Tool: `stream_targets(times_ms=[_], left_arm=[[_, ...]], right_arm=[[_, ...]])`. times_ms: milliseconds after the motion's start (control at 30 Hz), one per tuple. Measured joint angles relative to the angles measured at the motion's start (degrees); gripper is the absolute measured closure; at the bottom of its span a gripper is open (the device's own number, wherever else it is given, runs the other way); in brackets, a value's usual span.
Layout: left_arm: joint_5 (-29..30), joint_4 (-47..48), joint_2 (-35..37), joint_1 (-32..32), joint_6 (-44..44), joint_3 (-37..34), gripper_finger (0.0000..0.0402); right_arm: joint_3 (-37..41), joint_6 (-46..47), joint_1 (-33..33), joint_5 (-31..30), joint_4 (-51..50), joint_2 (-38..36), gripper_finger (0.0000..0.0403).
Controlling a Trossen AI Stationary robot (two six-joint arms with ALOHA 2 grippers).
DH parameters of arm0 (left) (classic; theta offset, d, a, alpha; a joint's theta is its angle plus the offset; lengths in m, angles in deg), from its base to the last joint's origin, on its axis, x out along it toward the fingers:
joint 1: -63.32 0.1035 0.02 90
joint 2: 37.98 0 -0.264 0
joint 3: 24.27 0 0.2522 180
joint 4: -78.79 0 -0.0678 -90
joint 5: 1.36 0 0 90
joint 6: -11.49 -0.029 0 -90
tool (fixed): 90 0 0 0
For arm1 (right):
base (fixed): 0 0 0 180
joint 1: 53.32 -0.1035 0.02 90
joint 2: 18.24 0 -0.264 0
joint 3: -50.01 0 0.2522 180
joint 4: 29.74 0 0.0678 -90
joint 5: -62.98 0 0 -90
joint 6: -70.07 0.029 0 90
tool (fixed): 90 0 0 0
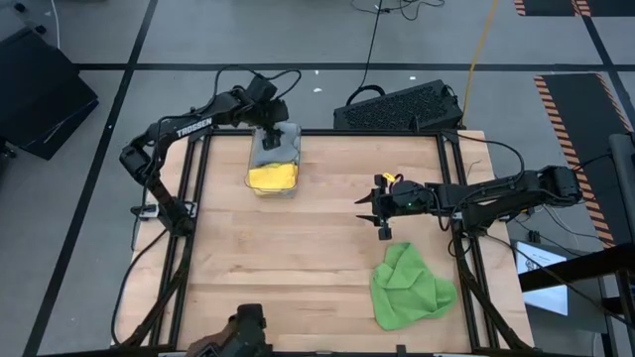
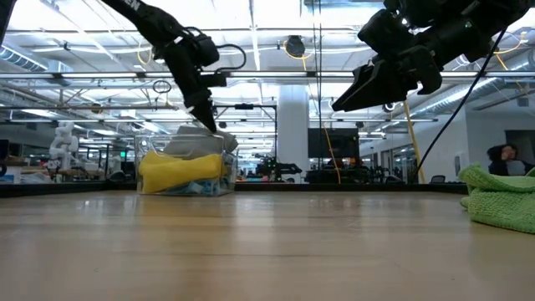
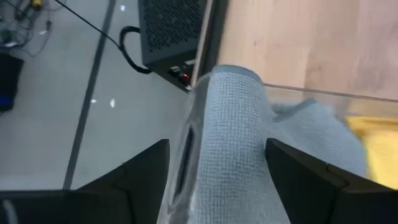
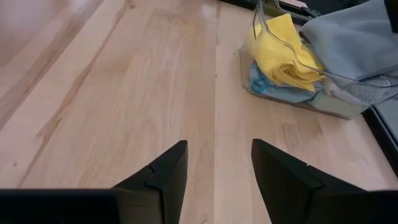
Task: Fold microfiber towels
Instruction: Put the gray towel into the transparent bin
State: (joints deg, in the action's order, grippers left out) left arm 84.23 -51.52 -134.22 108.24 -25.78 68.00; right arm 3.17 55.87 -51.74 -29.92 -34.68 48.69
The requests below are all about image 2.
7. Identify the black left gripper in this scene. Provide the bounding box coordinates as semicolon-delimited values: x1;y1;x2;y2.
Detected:
164;34;230;135

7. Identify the thin yellow hanging cable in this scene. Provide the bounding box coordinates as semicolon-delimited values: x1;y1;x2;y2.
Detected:
323;122;343;186

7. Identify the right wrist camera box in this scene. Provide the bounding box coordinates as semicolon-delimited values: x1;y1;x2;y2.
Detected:
357;8;405;56

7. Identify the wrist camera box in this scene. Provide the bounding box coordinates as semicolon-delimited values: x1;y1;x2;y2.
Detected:
357;8;405;56
189;32;222;69

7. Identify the black wall screen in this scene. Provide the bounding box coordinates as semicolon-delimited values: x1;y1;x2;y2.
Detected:
308;127;360;159

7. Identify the ceiling cord reel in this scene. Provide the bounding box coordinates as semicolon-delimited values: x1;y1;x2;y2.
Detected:
283;34;314;71

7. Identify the ceiling air duct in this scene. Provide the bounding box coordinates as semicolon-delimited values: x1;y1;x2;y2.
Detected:
0;41;74;87
410;49;535;119

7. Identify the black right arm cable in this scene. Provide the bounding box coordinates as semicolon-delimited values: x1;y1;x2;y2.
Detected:
410;26;510;184

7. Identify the hanging black cable loop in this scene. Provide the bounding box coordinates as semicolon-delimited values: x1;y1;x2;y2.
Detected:
151;79;173;94

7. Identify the yellow microfiber towel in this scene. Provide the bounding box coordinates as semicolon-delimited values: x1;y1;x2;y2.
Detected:
138;150;229;195

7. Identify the long ceiling light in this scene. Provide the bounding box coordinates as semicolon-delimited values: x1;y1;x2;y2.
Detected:
0;70;181;80

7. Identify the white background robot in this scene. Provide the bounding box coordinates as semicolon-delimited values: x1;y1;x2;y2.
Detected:
48;120;80;171

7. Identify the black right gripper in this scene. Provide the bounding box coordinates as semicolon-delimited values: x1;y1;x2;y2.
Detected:
331;18;493;114

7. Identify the bright green microfiber towel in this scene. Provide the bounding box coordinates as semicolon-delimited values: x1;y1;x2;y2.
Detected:
457;162;535;235

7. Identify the person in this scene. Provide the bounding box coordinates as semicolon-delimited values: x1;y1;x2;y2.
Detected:
486;143;535;177

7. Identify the clear plastic bin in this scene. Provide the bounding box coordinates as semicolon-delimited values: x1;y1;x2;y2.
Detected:
134;133;240;198

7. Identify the gray waffle-weave towel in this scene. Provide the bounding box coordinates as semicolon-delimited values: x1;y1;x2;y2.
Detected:
161;125;240;159

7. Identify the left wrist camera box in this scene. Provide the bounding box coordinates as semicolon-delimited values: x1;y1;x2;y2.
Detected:
189;32;222;69

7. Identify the horizontal ceiling pipe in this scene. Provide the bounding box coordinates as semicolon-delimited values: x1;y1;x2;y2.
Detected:
0;103;181;111

